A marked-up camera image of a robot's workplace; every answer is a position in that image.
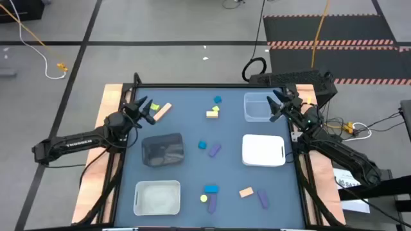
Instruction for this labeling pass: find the pale grey plastic bin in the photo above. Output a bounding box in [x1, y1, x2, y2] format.
[133, 180, 182, 216]

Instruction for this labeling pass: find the white looped cable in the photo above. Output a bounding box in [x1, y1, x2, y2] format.
[342, 121, 372, 142]

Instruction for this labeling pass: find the black aluminium table frame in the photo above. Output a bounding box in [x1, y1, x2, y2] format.
[76, 72, 346, 231]

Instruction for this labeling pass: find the orange floor cable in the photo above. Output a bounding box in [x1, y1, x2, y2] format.
[0, 3, 64, 67]

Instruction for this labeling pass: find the white bin with slot handle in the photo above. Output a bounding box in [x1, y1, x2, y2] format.
[241, 133, 286, 167]

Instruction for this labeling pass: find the black box on floor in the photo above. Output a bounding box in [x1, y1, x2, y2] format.
[0, 0, 45, 24]

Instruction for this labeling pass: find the yellow hanging cable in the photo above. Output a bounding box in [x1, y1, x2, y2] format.
[310, 0, 331, 69]

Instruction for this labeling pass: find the white paper sign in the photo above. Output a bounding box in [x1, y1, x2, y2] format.
[333, 167, 371, 214]

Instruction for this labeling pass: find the white floor cable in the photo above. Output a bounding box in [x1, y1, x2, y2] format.
[8, 0, 67, 80]

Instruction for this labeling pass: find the light wooden side board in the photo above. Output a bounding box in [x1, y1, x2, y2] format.
[72, 83, 125, 225]
[294, 83, 347, 226]

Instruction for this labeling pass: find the long tan wooden block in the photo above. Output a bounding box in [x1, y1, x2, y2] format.
[153, 102, 173, 122]

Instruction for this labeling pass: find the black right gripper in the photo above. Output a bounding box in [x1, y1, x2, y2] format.
[267, 89, 304, 123]

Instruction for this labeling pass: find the black floor mat striped edge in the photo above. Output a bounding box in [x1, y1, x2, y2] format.
[262, 13, 411, 86]

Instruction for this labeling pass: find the purple rectangular block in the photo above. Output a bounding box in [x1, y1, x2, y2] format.
[207, 193, 218, 214]
[208, 143, 222, 158]
[257, 189, 270, 210]

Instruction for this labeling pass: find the clear plastic bin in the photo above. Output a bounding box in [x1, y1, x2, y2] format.
[243, 92, 284, 123]

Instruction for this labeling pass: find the black side stand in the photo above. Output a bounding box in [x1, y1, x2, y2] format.
[333, 163, 411, 231]

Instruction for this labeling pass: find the black coiled floor cable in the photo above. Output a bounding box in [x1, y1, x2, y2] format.
[241, 0, 268, 83]

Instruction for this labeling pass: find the dark smoky translucent bin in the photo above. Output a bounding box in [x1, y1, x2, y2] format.
[141, 132, 186, 167]

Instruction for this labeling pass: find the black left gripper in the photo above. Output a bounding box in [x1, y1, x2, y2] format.
[123, 95, 157, 126]

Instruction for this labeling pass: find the black perforated computer tower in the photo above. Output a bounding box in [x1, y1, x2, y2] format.
[249, 69, 338, 108]

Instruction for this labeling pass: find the blue-grey table mat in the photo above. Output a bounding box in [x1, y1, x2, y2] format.
[114, 87, 306, 229]

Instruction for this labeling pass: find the dark grey panel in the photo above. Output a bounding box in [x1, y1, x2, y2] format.
[399, 99, 411, 144]

